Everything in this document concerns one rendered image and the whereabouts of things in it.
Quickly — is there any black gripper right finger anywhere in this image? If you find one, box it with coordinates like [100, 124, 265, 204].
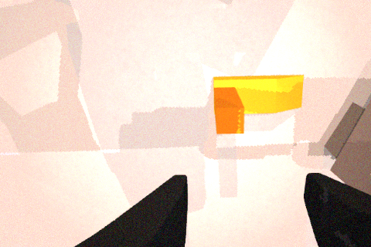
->
[303, 172, 371, 247]

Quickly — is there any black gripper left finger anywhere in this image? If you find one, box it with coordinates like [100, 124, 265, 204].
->
[74, 174, 188, 247]

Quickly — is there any tan wooden ramp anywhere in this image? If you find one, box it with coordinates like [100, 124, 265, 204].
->
[325, 100, 371, 195]

